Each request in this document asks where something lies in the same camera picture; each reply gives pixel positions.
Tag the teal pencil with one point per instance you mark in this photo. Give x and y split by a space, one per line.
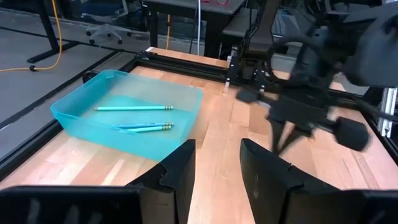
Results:
152 128
133 108

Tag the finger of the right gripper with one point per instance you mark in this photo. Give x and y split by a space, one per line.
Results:
276 137
297 135

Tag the silver aluminium post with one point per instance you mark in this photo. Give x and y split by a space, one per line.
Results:
387 109

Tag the black table frame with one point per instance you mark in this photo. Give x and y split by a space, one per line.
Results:
174 63

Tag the dark grey side desk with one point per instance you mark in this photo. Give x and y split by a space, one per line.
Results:
174 4

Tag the white office chair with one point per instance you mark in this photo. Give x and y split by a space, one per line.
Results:
107 29

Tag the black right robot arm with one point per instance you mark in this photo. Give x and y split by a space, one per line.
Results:
373 46

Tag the blue pencil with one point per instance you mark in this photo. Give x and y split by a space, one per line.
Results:
146 125

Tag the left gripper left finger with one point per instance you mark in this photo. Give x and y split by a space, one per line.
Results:
174 186

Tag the black desk leg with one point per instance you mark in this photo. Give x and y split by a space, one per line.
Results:
48 25

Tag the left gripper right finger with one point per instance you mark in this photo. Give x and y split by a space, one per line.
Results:
273 193

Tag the teal plastic bin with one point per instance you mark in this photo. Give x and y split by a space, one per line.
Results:
93 137

